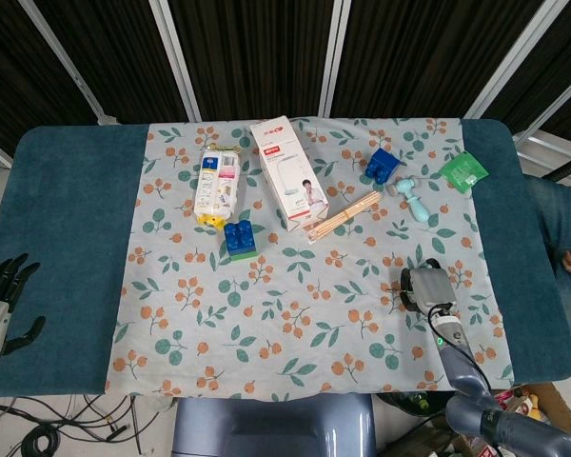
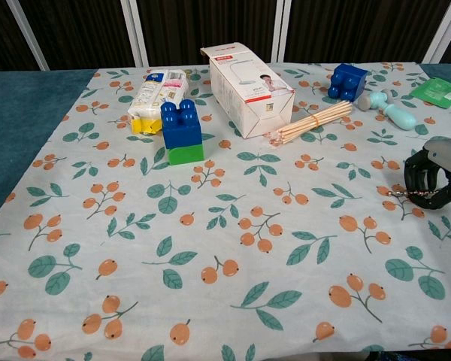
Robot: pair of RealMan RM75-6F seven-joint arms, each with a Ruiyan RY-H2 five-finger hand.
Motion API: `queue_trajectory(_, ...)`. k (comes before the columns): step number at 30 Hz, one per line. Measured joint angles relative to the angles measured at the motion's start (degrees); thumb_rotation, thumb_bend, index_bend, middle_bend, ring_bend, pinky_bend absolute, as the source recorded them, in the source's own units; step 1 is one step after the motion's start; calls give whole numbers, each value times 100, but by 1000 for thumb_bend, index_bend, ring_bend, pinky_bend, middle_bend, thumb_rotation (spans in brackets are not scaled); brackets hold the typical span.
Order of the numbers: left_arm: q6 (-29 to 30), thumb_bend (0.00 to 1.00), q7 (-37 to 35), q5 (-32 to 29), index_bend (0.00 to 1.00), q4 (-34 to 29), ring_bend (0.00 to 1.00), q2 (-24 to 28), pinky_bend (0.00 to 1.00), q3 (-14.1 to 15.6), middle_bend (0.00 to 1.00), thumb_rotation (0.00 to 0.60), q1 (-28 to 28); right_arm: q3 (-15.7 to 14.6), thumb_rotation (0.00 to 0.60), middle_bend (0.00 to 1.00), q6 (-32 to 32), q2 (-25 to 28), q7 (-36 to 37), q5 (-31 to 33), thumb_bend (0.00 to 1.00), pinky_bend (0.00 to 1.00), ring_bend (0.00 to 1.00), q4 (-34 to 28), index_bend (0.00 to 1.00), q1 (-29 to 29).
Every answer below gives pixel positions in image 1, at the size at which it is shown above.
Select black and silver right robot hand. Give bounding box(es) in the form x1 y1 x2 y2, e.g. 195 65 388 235
399 258 459 314

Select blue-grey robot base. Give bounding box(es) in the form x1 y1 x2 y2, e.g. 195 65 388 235
172 394 378 457

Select light blue toy hammer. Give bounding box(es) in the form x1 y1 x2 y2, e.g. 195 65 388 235
385 175 430 225

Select teal table cover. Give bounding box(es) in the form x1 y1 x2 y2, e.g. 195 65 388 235
0 117 571 397

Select bundle of wooden sticks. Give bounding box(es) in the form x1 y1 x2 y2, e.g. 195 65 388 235
303 190 381 244

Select green foil packet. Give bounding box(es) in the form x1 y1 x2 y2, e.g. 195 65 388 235
439 150 487 192

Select floral patterned tablecloth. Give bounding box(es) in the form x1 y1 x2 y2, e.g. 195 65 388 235
104 114 516 400

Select blue building block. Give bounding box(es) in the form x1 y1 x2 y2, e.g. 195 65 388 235
364 148 402 185

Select person's leg in jeans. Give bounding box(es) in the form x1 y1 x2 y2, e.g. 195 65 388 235
522 173 571 345

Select box of assorted items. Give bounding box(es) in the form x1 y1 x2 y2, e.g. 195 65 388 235
449 383 571 457

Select white desk lamp box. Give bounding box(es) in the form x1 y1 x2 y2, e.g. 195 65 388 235
248 114 331 235

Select black tube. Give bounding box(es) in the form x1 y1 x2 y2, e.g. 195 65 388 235
541 154 571 184

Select blue block on green base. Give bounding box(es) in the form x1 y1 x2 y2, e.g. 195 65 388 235
223 221 259 262

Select white and yellow snack package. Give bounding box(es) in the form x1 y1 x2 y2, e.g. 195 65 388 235
192 141 243 229

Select black floor cables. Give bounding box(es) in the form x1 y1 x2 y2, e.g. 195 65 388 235
0 393 172 457

